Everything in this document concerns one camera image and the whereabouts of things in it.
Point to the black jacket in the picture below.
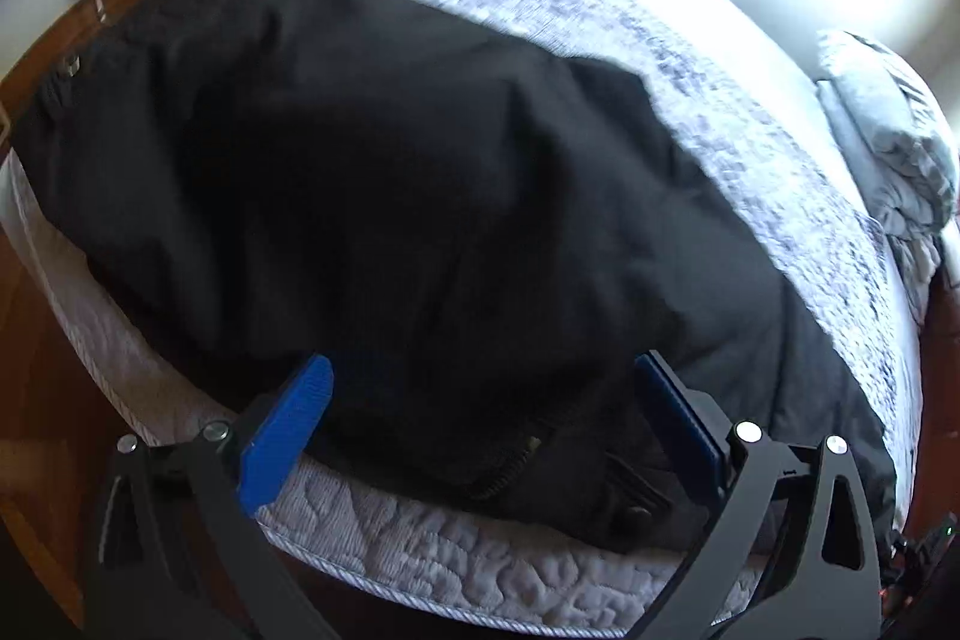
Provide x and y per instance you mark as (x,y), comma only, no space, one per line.
(375,197)

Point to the folded grey duvet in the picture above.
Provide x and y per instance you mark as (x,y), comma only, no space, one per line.
(885,123)

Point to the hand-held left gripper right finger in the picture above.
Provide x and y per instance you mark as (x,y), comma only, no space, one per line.
(679,419)

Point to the grey quilted leaf-print bedspread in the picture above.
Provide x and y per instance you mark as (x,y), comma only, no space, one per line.
(750,160)

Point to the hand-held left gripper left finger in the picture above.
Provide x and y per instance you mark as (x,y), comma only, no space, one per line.
(289,430)

